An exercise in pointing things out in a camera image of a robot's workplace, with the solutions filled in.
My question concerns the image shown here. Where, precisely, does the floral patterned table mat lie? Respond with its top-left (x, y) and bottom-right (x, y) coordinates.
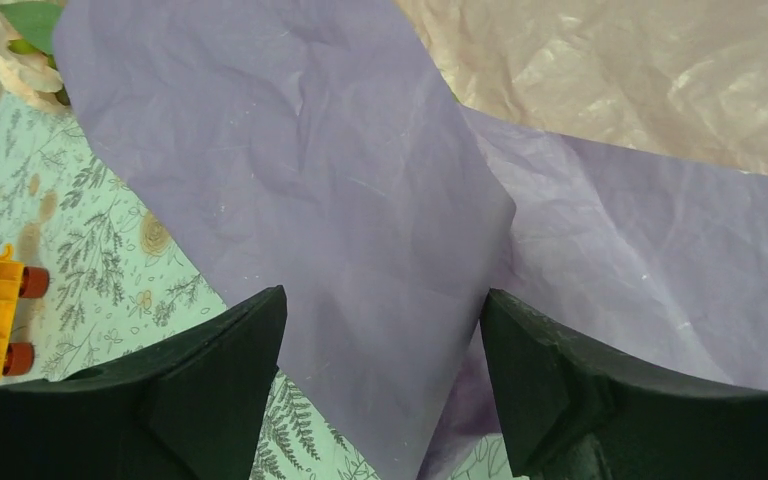
top-left (0, 72), bottom-right (531, 480)

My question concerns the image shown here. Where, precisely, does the purple paper flower bouquet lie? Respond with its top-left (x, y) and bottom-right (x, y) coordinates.
top-left (54, 1), bottom-right (768, 479)

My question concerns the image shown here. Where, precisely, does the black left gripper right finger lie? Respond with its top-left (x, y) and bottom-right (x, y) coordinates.
top-left (480, 289), bottom-right (768, 479)

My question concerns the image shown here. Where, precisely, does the pink wrapping paper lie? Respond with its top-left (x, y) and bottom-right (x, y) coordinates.
top-left (401, 0), bottom-right (768, 175)

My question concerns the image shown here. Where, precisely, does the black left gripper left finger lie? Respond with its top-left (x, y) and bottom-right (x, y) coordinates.
top-left (0, 286), bottom-right (287, 479)

